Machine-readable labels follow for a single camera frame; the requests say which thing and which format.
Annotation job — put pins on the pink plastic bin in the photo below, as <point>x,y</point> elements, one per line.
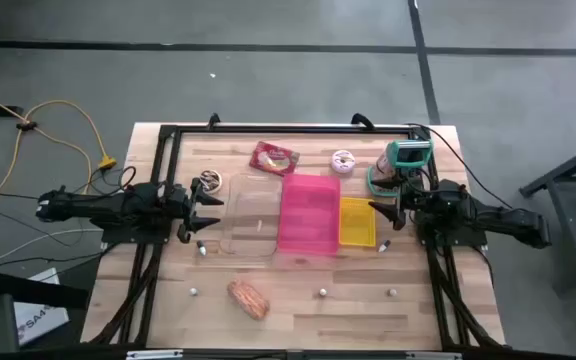
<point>308,215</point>

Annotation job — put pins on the white labelled box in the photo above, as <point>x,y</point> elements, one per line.
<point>43,320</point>

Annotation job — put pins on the silver frame bracket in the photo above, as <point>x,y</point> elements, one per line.
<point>433,356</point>
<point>153,355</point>

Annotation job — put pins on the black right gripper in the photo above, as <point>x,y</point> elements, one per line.
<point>417,202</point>

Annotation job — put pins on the red popcorn packet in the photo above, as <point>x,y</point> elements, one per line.
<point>274,157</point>

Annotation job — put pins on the black angled panel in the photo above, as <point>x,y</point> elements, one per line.
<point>33,292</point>

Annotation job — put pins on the chocolate frosted donut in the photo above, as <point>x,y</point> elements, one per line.
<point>212,181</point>

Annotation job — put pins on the small black white marker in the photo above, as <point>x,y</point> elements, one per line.
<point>201,248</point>

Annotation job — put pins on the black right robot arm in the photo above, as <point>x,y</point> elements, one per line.
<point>508,220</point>

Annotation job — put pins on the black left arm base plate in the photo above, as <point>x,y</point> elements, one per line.
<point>133,236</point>

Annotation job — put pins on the small silver-capped marker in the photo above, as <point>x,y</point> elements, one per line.
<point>392,292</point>
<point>193,291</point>
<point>322,292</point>

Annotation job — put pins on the small blue white marker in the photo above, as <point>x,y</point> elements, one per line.
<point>384,246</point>

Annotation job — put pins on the clear plastic bin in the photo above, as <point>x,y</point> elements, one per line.
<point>248,220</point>

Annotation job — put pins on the purple frosted donut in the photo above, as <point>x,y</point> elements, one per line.
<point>343,161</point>

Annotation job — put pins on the black metal stand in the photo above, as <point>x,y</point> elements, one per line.
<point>573,200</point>

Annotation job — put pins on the yellow plastic basket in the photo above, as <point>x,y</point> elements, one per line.
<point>357,225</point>

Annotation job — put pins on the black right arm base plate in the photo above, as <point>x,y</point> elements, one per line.
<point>460,239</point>

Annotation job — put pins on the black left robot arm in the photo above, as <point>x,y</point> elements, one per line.
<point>118,207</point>

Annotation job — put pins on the sugar-coated bread loaf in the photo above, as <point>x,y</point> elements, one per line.
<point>248,300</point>

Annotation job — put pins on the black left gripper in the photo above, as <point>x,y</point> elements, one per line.
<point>180,202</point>

